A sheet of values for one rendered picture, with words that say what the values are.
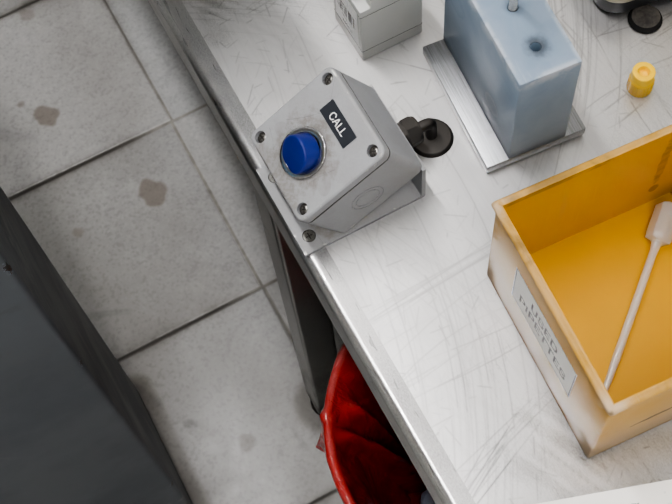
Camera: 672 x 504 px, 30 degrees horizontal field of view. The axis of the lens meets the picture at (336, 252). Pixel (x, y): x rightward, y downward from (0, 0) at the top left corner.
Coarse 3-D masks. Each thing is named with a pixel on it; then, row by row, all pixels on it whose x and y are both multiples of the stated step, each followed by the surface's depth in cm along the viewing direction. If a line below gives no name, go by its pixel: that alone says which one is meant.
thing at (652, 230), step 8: (656, 208) 77; (664, 208) 77; (656, 216) 77; (664, 216) 76; (648, 224) 77; (656, 224) 76; (664, 224) 76; (648, 232) 77; (656, 232) 76; (664, 232) 76; (664, 240) 76
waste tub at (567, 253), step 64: (576, 192) 72; (640, 192) 76; (512, 256) 70; (576, 256) 77; (640, 256) 77; (512, 320) 76; (576, 320) 76; (640, 320) 75; (576, 384) 68; (640, 384) 74
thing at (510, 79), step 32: (448, 0) 79; (480, 0) 74; (544, 0) 74; (448, 32) 82; (480, 32) 75; (512, 32) 73; (544, 32) 73; (448, 64) 83; (480, 64) 78; (512, 64) 72; (544, 64) 72; (576, 64) 72; (448, 96) 82; (480, 96) 81; (512, 96) 74; (544, 96) 74; (480, 128) 81; (512, 128) 76; (544, 128) 78; (576, 128) 81; (480, 160) 81; (512, 160) 80
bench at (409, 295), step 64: (192, 0) 87; (256, 0) 87; (320, 0) 87; (576, 0) 86; (192, 64) 86; (256, 64) 85; (320, 64) 85; (384, 64) 84; (256, 128) 83; (640, 128) 81; (256, 192) 109; (448, 192) 80; (512, 192) 80; (320, 256) 79; (384, 256) 79; (448, 256) 79; (320, 320) 134; (384, 320) 77; (448, 320) 77; (320, 384) 152; (384, 384) 76; (448, 384) 75; (512, 384) 75; (448, 448) 74; (512, 448) 73; (576, 448) 73; (640, 448) 73
